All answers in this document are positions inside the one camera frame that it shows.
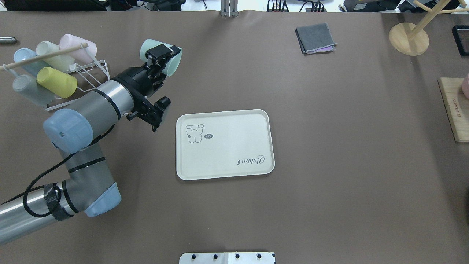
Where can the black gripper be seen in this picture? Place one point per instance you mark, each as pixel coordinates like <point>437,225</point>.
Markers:
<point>136,80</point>

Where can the green cup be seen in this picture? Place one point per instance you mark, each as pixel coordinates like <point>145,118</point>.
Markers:
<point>160,58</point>

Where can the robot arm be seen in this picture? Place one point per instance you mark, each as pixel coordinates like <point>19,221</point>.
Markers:
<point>82,181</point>

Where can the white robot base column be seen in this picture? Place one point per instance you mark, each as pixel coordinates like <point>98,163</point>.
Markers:
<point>228,258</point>

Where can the yellow cup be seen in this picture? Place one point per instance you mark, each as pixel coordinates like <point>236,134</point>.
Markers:
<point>60,83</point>

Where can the cream serving tray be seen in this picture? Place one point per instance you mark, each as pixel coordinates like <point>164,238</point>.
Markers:
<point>224,144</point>

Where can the light blue cup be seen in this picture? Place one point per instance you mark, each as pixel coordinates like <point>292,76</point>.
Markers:
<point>32,68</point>

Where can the grey white cup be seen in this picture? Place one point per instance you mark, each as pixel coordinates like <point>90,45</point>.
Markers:
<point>28,87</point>

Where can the dark brown small tray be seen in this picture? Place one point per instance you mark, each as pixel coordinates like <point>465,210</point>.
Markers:
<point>461,37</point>

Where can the silver metal rod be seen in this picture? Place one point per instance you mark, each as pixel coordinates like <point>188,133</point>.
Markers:
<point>8,40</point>

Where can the wooden mug tree stand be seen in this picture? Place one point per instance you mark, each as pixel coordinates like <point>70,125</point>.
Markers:
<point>411,39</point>

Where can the bamboo cutting board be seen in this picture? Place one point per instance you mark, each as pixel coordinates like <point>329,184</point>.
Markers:
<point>457,107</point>

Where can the pink bowl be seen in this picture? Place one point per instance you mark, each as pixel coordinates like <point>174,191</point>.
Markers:
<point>465,86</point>

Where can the aluminium frame post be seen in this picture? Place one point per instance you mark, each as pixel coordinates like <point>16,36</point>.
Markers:
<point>229,8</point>

